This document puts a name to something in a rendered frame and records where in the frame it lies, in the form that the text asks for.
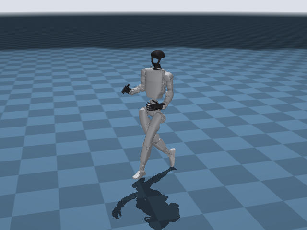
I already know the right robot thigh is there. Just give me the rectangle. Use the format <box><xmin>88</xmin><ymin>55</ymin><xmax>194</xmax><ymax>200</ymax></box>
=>
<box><xmin>139</xmin><ymin>107</ymin><xmax>160</xmax><ymax>142</ymax></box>

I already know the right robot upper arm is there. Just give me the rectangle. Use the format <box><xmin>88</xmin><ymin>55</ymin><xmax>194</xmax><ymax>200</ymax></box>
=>
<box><xmin>138</xmin><ymin>68</ymin><xmax>147</xmax><ymax>92</ymax></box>

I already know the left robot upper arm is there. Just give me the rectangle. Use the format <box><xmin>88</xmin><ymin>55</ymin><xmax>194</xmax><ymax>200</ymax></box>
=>
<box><xmin>163</xmin><ymin>71</ymin><xmax>173</xmax><ymax>96</ymax></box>

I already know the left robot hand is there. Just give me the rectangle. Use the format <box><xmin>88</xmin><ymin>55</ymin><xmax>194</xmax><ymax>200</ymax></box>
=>
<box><xmin>146</xmin><ymin>100</ymin><xmax>165</xmax><ymax>111</ymax></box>

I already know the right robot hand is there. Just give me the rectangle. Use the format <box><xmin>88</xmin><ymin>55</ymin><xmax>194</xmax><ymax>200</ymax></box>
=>
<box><xmin>122</xmin><ymin>84</ymin><xmax>132</xmax><ymax>94</ymax></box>

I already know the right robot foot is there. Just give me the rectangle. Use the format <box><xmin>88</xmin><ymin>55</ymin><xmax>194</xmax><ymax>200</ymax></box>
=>
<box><xmin>169</xmin><ymin>148</ymin><xmax>176</xmax><ymax>167</ymax></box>

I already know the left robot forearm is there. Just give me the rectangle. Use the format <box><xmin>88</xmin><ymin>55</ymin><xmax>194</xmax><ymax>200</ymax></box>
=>
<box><xmin>162</xmin><ymin>92</ymin><xmax>174</xmax><ymax>109</ymax></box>

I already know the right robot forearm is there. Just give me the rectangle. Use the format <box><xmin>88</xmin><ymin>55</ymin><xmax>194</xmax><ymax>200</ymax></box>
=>
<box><xmin>129</xmin><ymin>86</ymin><xmax>140</xmax><ymax>95</ymax></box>

